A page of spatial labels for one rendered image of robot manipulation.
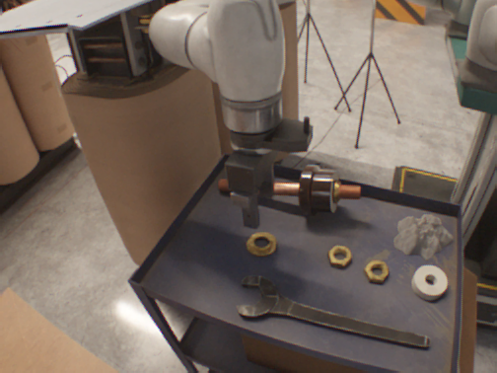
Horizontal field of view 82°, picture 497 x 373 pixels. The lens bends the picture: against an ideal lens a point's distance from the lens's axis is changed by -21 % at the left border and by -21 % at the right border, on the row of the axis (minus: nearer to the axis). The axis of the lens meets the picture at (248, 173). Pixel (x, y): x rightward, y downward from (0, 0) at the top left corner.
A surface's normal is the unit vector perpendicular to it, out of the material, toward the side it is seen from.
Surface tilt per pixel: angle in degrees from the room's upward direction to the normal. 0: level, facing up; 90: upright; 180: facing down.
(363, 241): 0
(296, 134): 0
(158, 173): 90
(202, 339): 0
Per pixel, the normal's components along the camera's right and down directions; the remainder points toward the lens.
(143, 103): 0.29, 0.59
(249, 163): -0.07, -0.77
